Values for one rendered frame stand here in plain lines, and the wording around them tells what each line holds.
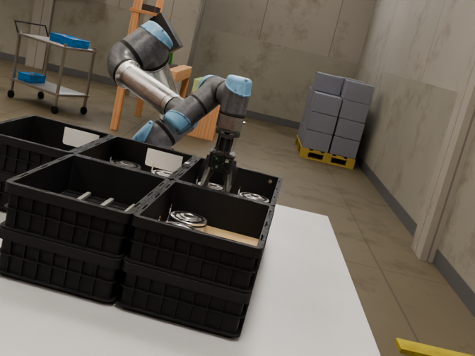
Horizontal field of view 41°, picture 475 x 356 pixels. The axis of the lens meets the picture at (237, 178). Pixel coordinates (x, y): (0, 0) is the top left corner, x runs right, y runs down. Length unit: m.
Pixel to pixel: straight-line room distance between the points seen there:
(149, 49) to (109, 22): 9.05
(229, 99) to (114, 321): 0.69
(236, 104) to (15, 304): 0.78
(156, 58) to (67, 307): 0.98
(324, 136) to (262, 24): 3.22
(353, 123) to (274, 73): 2.95
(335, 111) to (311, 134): 0.42
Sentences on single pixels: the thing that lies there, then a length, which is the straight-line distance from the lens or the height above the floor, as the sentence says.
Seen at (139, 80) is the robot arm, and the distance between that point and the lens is 1.99.
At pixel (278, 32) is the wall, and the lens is 10.90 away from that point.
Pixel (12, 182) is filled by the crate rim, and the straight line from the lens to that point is 1.52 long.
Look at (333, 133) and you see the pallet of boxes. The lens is 8.40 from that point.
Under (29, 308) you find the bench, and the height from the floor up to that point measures 0.70.
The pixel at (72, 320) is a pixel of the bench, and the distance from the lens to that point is 1.44.
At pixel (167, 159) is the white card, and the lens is 2.19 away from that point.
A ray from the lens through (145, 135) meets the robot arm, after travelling 2.40.
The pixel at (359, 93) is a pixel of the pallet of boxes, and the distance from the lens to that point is 8.26.
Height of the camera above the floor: 1.37
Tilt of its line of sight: 13 degrees down
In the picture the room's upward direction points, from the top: 13 degrees clockwise
